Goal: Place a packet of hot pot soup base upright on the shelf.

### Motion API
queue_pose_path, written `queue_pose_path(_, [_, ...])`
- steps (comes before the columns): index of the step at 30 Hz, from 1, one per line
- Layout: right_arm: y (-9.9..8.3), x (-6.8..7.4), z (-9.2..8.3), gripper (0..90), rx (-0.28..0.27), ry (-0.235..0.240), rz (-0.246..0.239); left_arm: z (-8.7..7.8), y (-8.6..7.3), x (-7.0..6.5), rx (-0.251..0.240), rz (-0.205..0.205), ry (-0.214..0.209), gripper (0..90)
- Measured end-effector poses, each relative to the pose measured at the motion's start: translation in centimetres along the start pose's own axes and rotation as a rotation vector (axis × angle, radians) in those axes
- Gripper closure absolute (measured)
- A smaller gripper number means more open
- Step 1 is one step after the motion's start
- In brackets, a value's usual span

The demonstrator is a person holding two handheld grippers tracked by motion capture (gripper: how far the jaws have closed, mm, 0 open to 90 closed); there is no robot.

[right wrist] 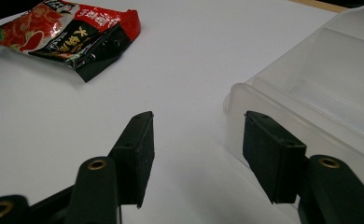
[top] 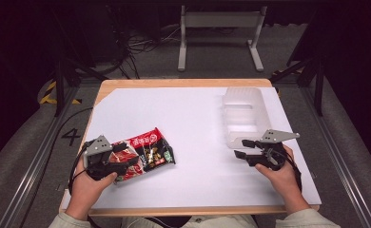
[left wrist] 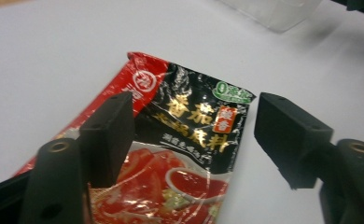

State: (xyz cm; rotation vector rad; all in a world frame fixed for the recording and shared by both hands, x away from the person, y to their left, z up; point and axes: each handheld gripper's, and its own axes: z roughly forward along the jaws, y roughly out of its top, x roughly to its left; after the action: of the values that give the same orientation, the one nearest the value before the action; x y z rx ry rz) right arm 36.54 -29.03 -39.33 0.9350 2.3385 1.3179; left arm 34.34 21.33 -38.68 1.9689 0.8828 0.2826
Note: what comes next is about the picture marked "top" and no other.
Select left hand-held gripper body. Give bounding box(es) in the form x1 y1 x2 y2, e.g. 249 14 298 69
82 135 119 181

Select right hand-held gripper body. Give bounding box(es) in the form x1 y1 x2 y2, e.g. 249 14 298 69
249 128 301 172

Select red and black snack packet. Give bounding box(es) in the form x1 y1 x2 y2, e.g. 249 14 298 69
111 126 177 183

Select person's right hand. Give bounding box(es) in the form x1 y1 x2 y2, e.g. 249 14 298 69
254 143 303 207

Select person's left hand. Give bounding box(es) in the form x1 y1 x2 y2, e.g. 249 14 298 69
69 159 119 207

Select clear plastic container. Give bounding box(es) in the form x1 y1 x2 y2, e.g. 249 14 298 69
221 86 273 150

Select white table sheet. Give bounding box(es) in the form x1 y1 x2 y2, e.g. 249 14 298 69
61 86 322 210

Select yellow and black hazard tape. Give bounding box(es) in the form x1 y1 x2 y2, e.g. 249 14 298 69
38 80 83 106

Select black metal stand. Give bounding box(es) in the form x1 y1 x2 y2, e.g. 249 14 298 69
49 9 110 118
268 9 329 118

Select person's pale jacket torso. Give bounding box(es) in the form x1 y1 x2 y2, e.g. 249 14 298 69
119 214 277 228

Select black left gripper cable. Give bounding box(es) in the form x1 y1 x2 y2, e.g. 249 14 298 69
67 142 92 196

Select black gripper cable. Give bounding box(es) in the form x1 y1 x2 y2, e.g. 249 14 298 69
67 142 92 196
284 150 303 194

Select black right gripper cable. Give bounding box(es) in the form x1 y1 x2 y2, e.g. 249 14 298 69
284 150 303 194

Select aluminium floor rail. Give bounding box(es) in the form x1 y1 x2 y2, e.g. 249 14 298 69
301 85 371 228
0 85 81 228

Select bundle of black floor cables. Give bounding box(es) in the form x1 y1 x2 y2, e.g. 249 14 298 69
106 6 187 80

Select white metal stand frame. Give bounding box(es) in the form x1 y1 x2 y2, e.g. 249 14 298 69
177 5 268 73

